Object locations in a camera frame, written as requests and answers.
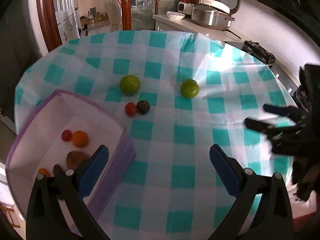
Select silver toaster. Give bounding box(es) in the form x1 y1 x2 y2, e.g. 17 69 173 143
177 2 200 16

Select teal white checkered tablecloth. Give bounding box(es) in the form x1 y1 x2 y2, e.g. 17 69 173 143
14 30 304 240

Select white rice cooker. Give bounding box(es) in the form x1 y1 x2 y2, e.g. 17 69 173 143
199 0 241 28

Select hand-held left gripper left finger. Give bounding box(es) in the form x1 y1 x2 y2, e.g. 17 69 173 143
26 145 112 240

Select purple cardboard box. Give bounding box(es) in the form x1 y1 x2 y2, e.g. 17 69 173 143
5 89 137 230

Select wooden door frame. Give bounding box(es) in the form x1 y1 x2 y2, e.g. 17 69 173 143
36 0 63 53

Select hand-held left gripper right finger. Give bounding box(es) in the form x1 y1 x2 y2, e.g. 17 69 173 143
209 144 294 240

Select dark wrinkled passion fruit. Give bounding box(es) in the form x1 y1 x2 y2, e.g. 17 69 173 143
53 164 64 178
137 100 150 115

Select wooden glass cabinet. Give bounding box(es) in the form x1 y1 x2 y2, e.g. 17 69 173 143
122 0 203 31

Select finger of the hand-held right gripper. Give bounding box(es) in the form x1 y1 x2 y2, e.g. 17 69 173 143
244 118 298 141
263 104 302 121

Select steel pot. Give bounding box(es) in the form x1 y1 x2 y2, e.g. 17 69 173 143
191 5 218 27

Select glass bowl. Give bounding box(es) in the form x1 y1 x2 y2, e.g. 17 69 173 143
166 11 186 20

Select white chair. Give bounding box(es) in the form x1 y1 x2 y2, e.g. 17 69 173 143
104 0 123 32

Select white counter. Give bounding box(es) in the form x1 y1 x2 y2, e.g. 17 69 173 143
152 14 242 42

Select dark red apple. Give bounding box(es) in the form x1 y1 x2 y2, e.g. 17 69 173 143
66 150 90 168

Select green plum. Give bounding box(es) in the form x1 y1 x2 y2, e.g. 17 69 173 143
180 79 200 98
119 74 141 96

